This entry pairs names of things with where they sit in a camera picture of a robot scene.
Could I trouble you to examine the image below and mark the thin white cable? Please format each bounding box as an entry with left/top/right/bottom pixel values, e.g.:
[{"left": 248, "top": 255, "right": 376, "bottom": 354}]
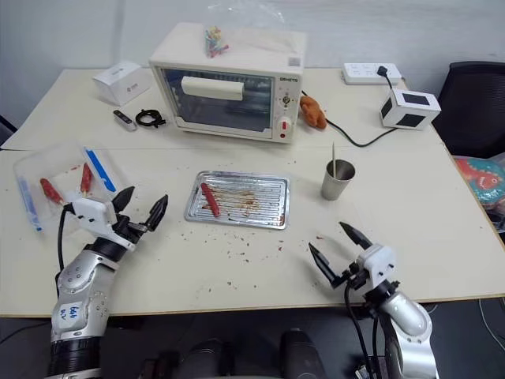
[{"left": 478, "top": 297, "right": 505, "bottom": 358}]

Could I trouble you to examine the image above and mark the black object at table edge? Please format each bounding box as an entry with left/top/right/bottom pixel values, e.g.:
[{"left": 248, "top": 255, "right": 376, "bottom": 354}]
[{"left": 0, "top": 114, "right": 19, "bottom": 146}]

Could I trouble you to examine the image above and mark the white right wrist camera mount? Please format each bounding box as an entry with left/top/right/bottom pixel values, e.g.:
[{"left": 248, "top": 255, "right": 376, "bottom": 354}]
[{"left": 356, "top": 244, "right": 398, "bottom": 294}]

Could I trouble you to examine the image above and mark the black office chair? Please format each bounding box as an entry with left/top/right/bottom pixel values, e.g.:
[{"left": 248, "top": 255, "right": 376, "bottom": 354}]
[{"left": 431, "top": 60, "right": 505, "bottom": 158}]

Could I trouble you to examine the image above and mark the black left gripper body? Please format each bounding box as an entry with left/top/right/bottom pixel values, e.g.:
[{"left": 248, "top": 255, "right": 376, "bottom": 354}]
[{"left": 111, "top": 215, "right": 150, "bottom": 244}]

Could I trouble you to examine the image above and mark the white power strip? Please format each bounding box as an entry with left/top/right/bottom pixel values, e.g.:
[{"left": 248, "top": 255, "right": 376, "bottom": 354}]
[{"left": 342, "top": 62, "right": 408, "bottom": 86}]

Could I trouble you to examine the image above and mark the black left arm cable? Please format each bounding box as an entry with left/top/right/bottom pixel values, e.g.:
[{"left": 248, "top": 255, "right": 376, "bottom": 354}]
[{"left": 56, "top": 202, "right": 77, "bottom": 280}]

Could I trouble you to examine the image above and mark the ribbed metal baking tray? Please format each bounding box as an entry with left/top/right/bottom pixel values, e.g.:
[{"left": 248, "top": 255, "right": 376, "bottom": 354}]
[{"left": 183, "top": 170, "right": 291, "bottom": 231}]

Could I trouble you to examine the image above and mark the cream toaster oven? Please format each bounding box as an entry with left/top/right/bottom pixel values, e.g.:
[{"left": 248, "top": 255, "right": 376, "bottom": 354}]
[{"left": 148, "top": 22, "right": 309, "bottom": 144}]

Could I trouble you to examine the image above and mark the black oven power cable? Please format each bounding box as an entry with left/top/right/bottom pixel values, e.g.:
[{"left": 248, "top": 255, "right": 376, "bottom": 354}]
[{"left": 301, "top": 66, "right": 400, "bottom": 148}]

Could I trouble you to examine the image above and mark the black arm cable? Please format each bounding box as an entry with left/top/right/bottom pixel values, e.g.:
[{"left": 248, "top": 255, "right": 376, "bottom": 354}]
[
  {"left": 56, "top": 202, "right": 77, "bottom": 280},
  {"left": 344, "top": 276, "right": 382, "bottom": 379}
]

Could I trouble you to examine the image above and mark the white cardboard box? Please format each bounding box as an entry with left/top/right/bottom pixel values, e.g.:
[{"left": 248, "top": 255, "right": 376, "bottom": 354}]
[{"left": 92, "top": 59, "right": 152, "bottom": 107}]

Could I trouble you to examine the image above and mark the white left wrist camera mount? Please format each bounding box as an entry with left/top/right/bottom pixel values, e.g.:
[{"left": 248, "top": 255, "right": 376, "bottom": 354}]
[{"left": 69, "top": 197, "right": 137, "bottom": 252}]

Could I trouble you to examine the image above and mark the clear bag of coloured clips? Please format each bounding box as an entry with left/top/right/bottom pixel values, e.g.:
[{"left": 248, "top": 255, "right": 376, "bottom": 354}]
[{"left": 201, "top": 0, "right": 303, "bottom": 60}]

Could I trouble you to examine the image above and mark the coiled black strap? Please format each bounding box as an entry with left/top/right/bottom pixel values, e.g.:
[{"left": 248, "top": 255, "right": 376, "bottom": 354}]
[{"left": 134, "top": 109, "right": 166, "bottom": 129}]

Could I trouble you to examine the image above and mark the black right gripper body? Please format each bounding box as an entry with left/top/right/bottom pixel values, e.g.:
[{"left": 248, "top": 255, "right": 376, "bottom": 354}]
[{"left": 341, "top": 261, "right": 371, "bottom": 292}]

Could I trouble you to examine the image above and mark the dark rounded shape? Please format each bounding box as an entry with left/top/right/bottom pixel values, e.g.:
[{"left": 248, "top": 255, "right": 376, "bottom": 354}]
[
  {"left": 279, "top": 328, "right": 327, "bottom": 379},
  {"left": 184, "top": 336, "right": 238, "bottom": 379}
]

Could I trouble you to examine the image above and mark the red sausage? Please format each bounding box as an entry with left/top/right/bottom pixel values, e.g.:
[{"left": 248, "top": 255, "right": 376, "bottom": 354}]
[
  {"left": 79, "top": 162, "right": 95, "bottom": 197},
  {"left": 39, "top": 178, "right": 65, "bottom": 207},
  {"left": 200, "top": 182, "right": 222, "bottom": 218}
]

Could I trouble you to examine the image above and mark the colourful patterned bag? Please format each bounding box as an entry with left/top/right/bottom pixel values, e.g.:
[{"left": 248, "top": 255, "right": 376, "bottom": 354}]
[{"left": 452, "top": 153, "right": 505, "bottom": 211}]

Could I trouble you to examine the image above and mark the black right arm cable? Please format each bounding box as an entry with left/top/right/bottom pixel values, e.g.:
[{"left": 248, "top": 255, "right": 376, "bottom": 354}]
[{"left": 344, "top": 276, "right": 382, "bottom": 379}]

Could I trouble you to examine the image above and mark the stainless steel cup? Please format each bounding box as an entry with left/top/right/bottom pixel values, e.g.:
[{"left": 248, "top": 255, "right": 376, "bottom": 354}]
[{"left": 320, "top": 158, "right": 357, "bottom": 201}]

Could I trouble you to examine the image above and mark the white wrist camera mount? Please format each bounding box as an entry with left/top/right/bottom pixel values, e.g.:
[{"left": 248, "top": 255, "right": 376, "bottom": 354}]
[
  {"left": 69, "top": 197, "right": 137, "bottom": 252},
  {"left": 356, "top": 244, "right": 398, "bottom": 294}
]

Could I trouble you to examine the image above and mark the small dark silver device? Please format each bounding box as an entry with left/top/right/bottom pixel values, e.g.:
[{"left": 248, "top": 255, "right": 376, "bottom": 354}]
[{"left": 112, "top": 109, "right": 138, "bottom": 132}]

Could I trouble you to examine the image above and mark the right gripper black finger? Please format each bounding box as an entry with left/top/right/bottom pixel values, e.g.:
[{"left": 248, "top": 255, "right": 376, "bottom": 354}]
[
  {"left": 339, "top": 221, "right": 374, "bottom": 251},
  {"left": 308, "top": 242, "right": 349, "bottom": 289}
]

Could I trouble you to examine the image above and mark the orange fried chicken toy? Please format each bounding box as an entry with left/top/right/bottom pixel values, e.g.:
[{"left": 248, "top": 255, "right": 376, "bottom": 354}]
[{"left": 299, "top": 95, "right": 329, "bottom": 129}]

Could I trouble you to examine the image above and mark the white cube with black panels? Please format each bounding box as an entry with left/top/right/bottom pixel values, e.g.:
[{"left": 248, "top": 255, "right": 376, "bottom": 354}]
[{"left": 379, "top": 88, "right": 442, "bottom": 131}]

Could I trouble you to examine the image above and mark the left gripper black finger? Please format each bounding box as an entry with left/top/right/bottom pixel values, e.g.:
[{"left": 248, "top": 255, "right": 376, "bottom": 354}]
[
  {"left": 144, "top": 193, "right": 170, "bottom": 233},
  {"left": 110, "top": 186, "right": 136, "bottom": 218}
]

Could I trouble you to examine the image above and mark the clear container with blue clips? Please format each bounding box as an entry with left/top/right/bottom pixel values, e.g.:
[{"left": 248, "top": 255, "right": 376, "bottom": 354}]
[{"left": 12, "top": 142, "right": 136, "bottom": 235}]

